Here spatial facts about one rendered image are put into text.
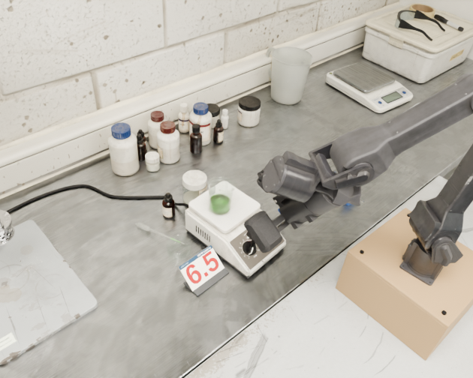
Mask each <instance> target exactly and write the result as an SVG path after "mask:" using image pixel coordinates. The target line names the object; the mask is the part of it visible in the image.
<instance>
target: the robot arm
mask: <svg viewBox="0 0 473 378"><path fill-rule="evenodd" d="M471 114H473V73H465V74H463V75H462V76H460V77H459V78H458V79H457V81H456V82H455V83H454V84H453V85H450V86H448V87H447V88H445V89H443V90H441V91H440V92H438V93H436V94H434V95H433V96H431V97H429V98H427V99H426V100H424V101H422V102H420V103H419V104H417V105H415V106H413V107H412V108H410V109H408V110H406V111H405V112H403V113H401V114H399V115H398V116H396V117H394V118H392V119H391V120H389V121H387V122H385V123H383V124H380V125H378V126H371V127H360V128H358V129H356V130H353V131H351V132H348V133H345V134H343V135H341V136H340V137H338V138H337V139H335V140H334V141H332V142H329V143H328V144H326V145H323V146H321V147H319V148H317V149H314V150H312V151H310V152H309V157H310V158H311V160H308V159H305V158H303V157H300V156H297V155H296V154H294V153H293V152H290V151H286V152H285V153H284V154H283V155H282V156H280V155H277V156H275V157H274V158H273V159H270V161H269V162H268V164H267V165H266V166H265V168H264V169H262V171H260V172H259V173H258V180H257V183H258V185H259V186H260V187H261V188H262V189H263V190H264V191H265V192H266V193H271V194H275V195H277V196H275V197H273V200H274V203H275V204H276V205H278V206H279V209H278V211H279V213H280V215H279V216H278V217H276V218H275V219H274V220H271V219H270V217H269V216H268V214H267V213H266V212H265V211H260V212H258V213H256V214H254V215H253V216H252V217H250V218H249V219H248V220H246V221H245V223H244V227H245V228H246V229H247V231H248V232H247V233H246V235H247V236H248V237H249V239H251V240H254V241H255V243H256V245H257V246H258V247H259V249H260V250H261V252H262V253H267V252H269V251H271V250H272V249H273V248H274V247H275V246H277V245H278V244H279V243H280V242H281V241H282V235H281V234H280V232H281V231H282V230H283V229H284V228H285V227H287V226H288V225H289V224H291V226H292V227H293V228H294V229H297V228H299V227H300V226H301V225H302V224H304V222H306V221H308V222H309V223H311V222H313V221H314V220H316V219H317V218H318V217H319V216H320V215H322V214H325V213H327V212H330V211H332V210H334V209H337V208H338V207H340V206H343V205H345V204H347V203H350V204H352V205H355V206H360V197H361V186H363V185H366V184H368V183H370V182H371V181H372V180H373V179H375V178H377V177H378V176H380V174H382V173H384V172H385V171H386V170H387V169H388V168H389V166H390V165H391V164H392V162H393V160H394V159H395V157H396V156H398V155H400V154H401V153H402V152H404V151H405V150H407V149H409V148H411V147H413V146H415V145H417V144H418V143H421V142H422V141H424V140H426V139H428V138H430V137H431V136H433V135H435V134H437V133H438V132H440V131H442V130H444V129H446V128H448V127H450V126H451V125H453V124H455V123H457V122H459V121H461V120H462V119H464V118H466V117H468V116H470V115H471ZM327 159H331V160H332V162H333V164H334V166H335V168H336V170H337V172H338V173H336V172H333V171H332V170H331V168H330V165H329V164H328V162H327ZM472 201H473V144H472V145H471V147H470V149H469V150H468V151H467V152H466V154H465V156H464V157H463V159H462V160H461V161H460V163H459V165H458V166H457V168H456V169H455V170H454V172H453V174H452V175H451V177H450V178H449V179H448V181H447V182H446V184H445V185H444V187H443V188H442V189H441V191H440V193H439V194H438V196H437V197H435V198H432V199H429V200H427V201H423V200H419V201H418V202H417V204H416V206H415V208H414V209H413V211H412V212H411V213H409V214H408V215H409V217H410V218H409V223H410V226H411V228H412V230H413V232H414V233H415V235H416V236H417V238H414V239H413V240H411V243H410V244H408V247H407V249H406V251H405V253H404V255H402V259H403V262H402V263H401V264H400V266H399V267H400V268H401V269H402V270H404V271H405V272H407V273H409V274H410V275H412V276H414V277H415V278H417V279H418V280H420V281H422V282H424V283H425V284H427V285H429V286H432V284H433V283H434V281H435V279H436V278H437V277H438V275H439V274H440V272H441V270H442V269H443V268H444V267H443V266H448V265H449V264H450V263H456V262H457V261H458V260H459V259H460V258H461V257H463V254H462V252H461V251H460V250H459V248H458V247H457V246H456V242H457V240H458V238H459V236H460V234H461V233H462V228H463V218H464V213H465V210H466V209H467V208H468V207H469V206H470V204H471V203H472ZM283 220H285V221H283ZM282 221H283V222H282ZM281 222H282V223H281ZM279 224H280V225H279ZM277 225H278V227H277Z"/></svg>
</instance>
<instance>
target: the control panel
mask: <svg viewBox="0 0 473 378"><path fill-rule="evenodd" d="M247 232H248V231H247V229H246V230H245V231H243V232H242V233H240V234H239V235H238V236H237V237H236V238H234V239H233V240H232V241H230V244H231V245H232V247H233V248H234V250H235V251H236V252H237V253H238V254H239V256H240V257H241V259H242V260H243V262H244V263H245V264H246V265H247V266H248V268H249V269H250V270H251V269H252V268H254V267H255V266H256V265H257V264H258V263H259V262H260V261H261V260H263V259H264V258H265V257H266V256H268V255H269V254H270V253H271V252H273V251H274V250H275V249H276V248H277V247H278V246H279V245H280V244H282V243H283V242H284V241H285V240H284V239H283V238H282V241H281V242H280V243H279V244H278V245H277V246H275V247H274V248H273V249H272V250H271V251H269V252H267V253H262V252H261V250H260V249H259V247H258V246H257V245H256V243H255V245H256V248H257V251H256V253H255V254H254V255H252V256H249V255H247V254H245V253H244V251H243V244H244V243H245V242H247V241H251V239H250V238H249V237H248V236H247V235H246V233H247Z"/></svg>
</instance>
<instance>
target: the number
mask: <svg viewBox="0 0 473 378"><path fill-rule="evenodd" d="M221 267H222V265H221V263H220V262H219V260H218V258H217V256H216V255H215V253H214V251H213V249H211V250H209V251H207V252H206V253H205V254H204V255H202V256H200V257H199V258H197V259H196V260H195V261H194V262H192V263H190V264H189V265H187V266H186V267H185V268H183V269H182V271H183V273H184V275H185V276H186V278H187V280H188V282H189V283H190V284H191V287H192V288H193V287H195V286H196V285H198V284H199V283H200V282H201V281H203V280H204V279H206V278H207V277H209V276H210V275H211V274H212V273H213V272H215V271H217V270H218V269H219V268H221Z"/></svg>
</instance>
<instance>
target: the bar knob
mask: <svg viewBox="0 0 473 378"><path fill-rule="evenodd" d="M243 251H244V253H245V254H247V255H249V256H252V255H254V254H255V253H256V251H257V248H256V245H255V241H254V240H251V241H246V242H245V243H244V244H243Z"/></svg>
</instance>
